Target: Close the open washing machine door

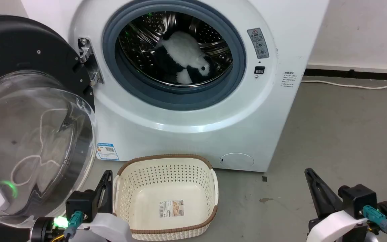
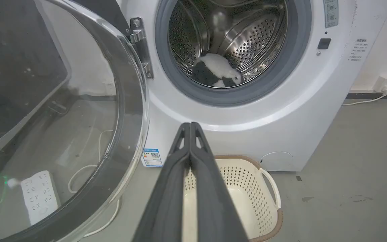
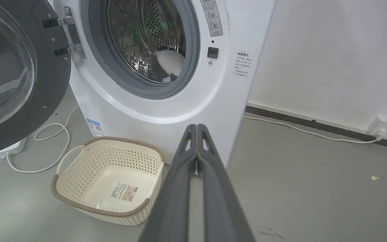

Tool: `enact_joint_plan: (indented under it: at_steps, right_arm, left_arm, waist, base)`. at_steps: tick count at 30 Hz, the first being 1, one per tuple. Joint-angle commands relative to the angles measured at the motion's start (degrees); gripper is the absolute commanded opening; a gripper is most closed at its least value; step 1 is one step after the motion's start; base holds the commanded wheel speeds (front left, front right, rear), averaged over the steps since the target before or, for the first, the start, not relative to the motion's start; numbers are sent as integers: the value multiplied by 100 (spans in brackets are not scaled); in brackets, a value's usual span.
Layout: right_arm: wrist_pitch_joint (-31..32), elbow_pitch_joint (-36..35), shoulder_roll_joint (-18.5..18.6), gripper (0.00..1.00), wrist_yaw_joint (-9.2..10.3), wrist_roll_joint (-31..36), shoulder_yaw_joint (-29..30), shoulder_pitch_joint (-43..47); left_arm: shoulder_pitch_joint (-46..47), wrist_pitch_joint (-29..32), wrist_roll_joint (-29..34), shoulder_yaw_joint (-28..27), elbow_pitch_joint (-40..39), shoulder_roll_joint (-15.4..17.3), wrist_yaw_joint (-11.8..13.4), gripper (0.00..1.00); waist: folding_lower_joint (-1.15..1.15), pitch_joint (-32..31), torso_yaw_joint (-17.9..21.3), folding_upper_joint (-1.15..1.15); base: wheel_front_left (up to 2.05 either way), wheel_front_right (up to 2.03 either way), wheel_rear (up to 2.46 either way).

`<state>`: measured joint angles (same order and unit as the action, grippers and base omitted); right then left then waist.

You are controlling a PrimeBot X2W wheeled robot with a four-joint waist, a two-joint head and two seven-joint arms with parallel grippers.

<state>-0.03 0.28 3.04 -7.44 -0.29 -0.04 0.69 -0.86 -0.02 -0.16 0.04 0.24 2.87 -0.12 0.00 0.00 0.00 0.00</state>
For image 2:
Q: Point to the blue energy label sticker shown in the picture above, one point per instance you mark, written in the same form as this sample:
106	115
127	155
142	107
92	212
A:
152	157

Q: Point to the chrome door hinge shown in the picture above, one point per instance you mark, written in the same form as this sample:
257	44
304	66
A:
141	45

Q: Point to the white wall socket with plug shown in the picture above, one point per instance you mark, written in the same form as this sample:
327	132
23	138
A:
384	84

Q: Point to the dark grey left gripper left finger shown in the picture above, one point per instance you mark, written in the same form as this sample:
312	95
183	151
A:
166	201

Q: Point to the black and white plush toy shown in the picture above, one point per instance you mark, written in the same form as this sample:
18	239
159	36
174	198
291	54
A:
215	70

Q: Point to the white power strip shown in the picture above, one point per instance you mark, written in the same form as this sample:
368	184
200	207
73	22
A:
39	196

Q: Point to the transparent round washing machine door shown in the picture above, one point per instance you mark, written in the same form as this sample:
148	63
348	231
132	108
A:
62	117

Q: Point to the white front-load washing machine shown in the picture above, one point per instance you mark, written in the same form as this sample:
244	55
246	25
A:
297	111

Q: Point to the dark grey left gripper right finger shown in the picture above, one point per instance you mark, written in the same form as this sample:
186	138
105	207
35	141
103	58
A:
213	201

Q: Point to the cream perforated laundry basket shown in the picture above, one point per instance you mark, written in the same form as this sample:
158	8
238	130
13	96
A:
247	198

